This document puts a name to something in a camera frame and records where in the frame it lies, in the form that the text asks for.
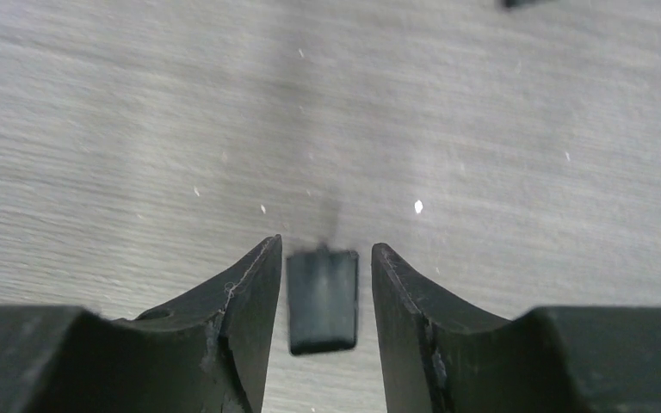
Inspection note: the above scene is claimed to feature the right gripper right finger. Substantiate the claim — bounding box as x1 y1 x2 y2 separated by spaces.
371 243 661 412

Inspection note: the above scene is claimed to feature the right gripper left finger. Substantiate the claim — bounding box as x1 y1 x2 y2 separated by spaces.
0 235 282 412

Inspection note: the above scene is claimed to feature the small black battery door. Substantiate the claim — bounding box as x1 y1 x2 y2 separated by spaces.
286 244 359 356

